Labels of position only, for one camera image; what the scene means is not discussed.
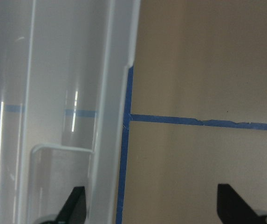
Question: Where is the clear plastic box lid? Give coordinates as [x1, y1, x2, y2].
[0, 0, 141, 224]

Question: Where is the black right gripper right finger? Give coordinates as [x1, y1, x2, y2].
[217, 184, 264, 224]

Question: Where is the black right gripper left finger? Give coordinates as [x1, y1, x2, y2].
[55, 186, 87, 224]

